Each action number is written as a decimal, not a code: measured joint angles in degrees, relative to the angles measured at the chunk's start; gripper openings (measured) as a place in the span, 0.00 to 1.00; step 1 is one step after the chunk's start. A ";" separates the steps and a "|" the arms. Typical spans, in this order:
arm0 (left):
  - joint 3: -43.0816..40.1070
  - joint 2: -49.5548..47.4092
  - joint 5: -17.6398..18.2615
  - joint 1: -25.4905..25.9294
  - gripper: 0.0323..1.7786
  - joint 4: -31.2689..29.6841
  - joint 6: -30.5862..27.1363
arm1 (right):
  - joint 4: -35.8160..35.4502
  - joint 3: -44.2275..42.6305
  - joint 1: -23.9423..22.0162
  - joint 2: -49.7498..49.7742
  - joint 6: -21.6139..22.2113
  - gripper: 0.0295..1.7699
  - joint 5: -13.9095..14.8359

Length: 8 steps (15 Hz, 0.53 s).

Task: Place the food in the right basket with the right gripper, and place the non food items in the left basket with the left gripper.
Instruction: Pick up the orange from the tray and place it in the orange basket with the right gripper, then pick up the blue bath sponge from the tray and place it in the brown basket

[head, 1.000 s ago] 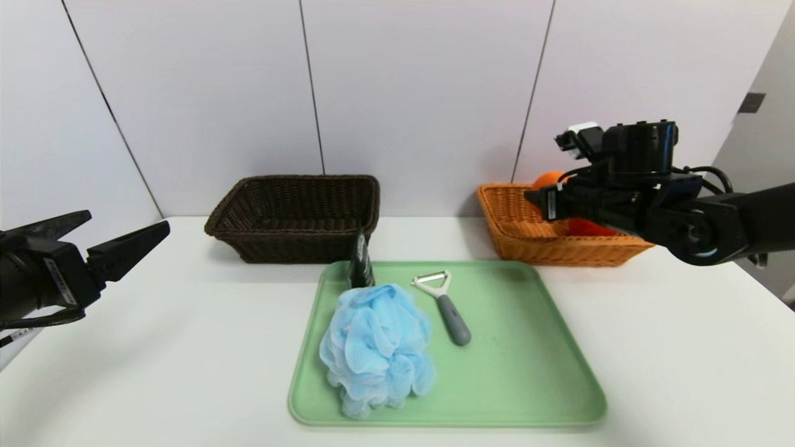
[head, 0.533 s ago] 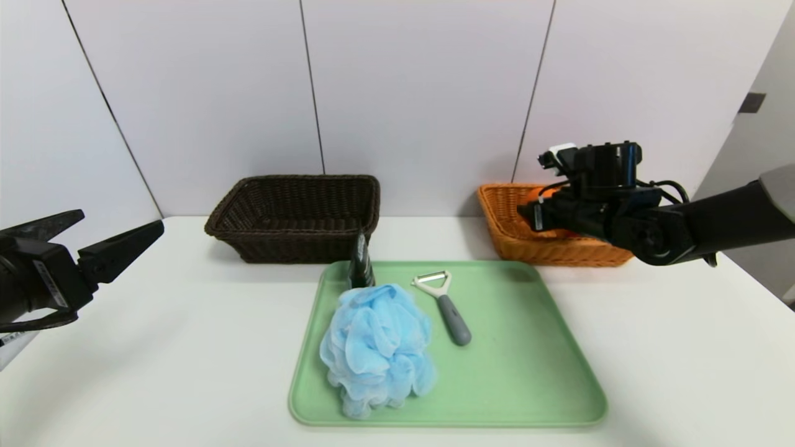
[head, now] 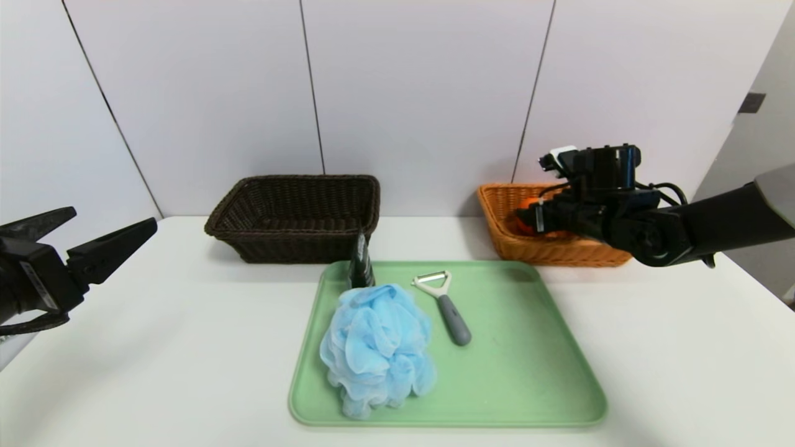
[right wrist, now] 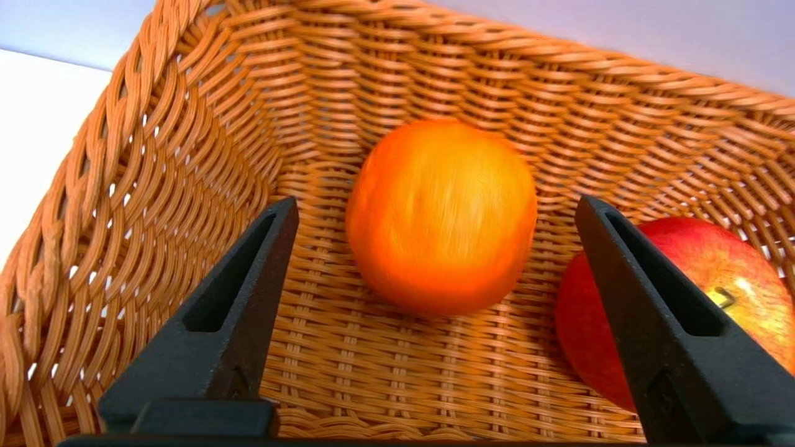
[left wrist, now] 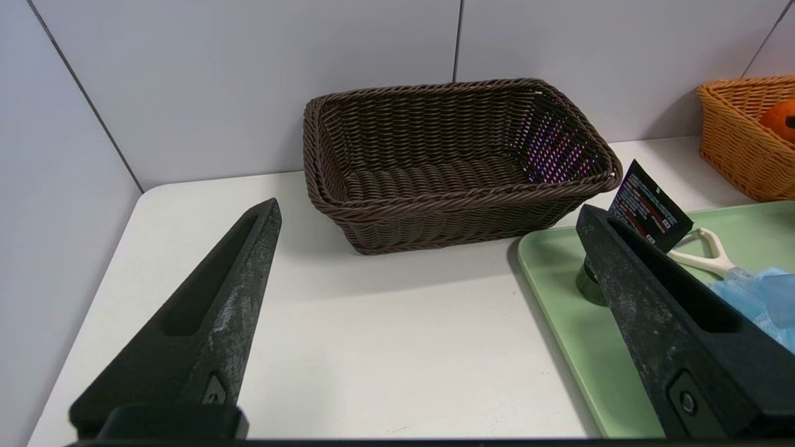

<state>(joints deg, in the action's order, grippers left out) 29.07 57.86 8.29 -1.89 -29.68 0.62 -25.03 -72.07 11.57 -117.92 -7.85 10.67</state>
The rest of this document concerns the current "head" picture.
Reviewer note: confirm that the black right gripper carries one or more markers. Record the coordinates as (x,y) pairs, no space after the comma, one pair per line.
(539,218)

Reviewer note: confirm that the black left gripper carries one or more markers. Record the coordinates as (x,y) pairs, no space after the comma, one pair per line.
(38,277)

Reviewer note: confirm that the orange fruit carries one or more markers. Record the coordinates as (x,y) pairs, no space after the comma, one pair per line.
(529,204)

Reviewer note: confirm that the black cosmetic tube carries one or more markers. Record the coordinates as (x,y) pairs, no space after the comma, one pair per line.
(361,267)

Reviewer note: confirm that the blue mesh bath loofah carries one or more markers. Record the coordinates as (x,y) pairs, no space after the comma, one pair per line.
(376,347)

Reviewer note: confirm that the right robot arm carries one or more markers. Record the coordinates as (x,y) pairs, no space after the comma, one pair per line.
(714,223)

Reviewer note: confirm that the orange wicker basket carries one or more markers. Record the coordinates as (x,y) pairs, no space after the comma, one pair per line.
(497,211)

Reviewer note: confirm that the dark brown wicker basket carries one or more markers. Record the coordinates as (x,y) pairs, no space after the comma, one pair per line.
(298,249)

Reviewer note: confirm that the green plastic tray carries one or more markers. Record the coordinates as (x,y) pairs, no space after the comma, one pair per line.
(497,372)

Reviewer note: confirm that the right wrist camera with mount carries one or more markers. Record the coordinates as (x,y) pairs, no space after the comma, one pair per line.
(605,164)

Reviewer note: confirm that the dark wall switch plate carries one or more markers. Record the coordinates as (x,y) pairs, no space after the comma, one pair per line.
(751,103)

